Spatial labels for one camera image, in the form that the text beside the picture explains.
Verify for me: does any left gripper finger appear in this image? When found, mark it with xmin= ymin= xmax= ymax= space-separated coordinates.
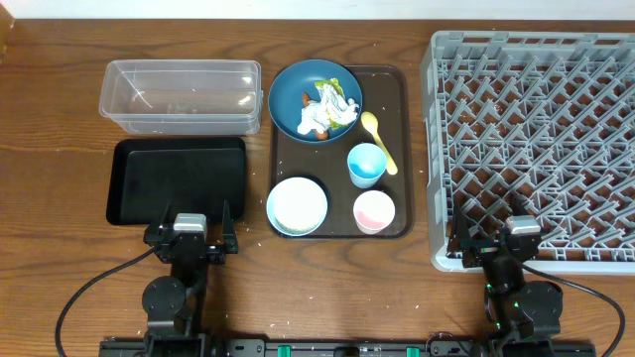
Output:
xmin=158 ymin=200 xmax=172 ymax=233
xmin=222 ymin=200 xmax=237 ymax=247

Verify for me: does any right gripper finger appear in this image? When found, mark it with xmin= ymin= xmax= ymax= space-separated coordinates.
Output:
xmin=447 ymin=205 xmax=471 ymax=251
xmin=511 ymin=191 xmax=530 ymax=216

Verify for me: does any light blue rice bowl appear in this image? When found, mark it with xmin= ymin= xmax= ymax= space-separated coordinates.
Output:
xmin=266 ymin=177 xmax=328 ymax=237

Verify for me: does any pink cup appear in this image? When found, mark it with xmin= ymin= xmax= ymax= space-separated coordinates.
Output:
xmin=353 ymin=190 xmax=396 ymax=235

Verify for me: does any light blue cup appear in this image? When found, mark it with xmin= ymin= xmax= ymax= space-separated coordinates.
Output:
xmin=346 ymin=143 xmax=388 ymax=188

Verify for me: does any orange carrot piece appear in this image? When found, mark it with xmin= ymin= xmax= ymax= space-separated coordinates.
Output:
xmin=302 ymin=92 xmax=329 ymax=141

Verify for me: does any white tissue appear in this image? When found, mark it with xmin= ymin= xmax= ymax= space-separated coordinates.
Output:
xmin=297 ymin=85 xmax=360 ymax=135

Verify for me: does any green yellow wrapper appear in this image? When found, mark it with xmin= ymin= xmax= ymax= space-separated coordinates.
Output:
xmin=315 ymin=78 xmax=345 ymax=129

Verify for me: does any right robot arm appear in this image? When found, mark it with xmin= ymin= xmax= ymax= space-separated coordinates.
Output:
xmin=447 ymin=199 xmax=563 ymax=356

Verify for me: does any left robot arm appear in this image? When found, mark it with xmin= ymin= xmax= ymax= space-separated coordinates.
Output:
xmin=142 ymin=202 xmax=238 ymax=357

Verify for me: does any grey dishwasher rack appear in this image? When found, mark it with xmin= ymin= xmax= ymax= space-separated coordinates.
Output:
xmin=421 ymin=31 xmax=634 ymax=275

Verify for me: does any black tray bin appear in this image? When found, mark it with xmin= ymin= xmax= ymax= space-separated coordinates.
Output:
xmin=106 ymin=137 xmax=247 ymax=225

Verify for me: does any white rice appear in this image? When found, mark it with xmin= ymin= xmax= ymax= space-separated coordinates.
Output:
xmin=273 ymin=178 xmax=324 ymax=234

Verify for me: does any brown serving tray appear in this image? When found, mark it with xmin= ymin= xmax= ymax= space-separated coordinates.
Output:
xmin=270 ymin=64 xmax=415 ymax=239

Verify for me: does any clear plastic bin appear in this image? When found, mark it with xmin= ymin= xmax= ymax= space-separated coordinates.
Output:
xmin=99 ymin=59 xmax=263 ymax=136

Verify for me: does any dark blue plate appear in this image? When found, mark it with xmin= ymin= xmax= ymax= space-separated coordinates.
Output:
xmin=269 ymin=59 xmax=363 ymax=144

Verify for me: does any yellow plastic spoon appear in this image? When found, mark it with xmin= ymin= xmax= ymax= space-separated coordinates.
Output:
xmin=360 ymin=111 xmax=398 ymax=176

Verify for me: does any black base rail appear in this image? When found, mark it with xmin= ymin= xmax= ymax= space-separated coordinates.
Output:
xmin=97 ymin=336 xmax=596 ymax=357

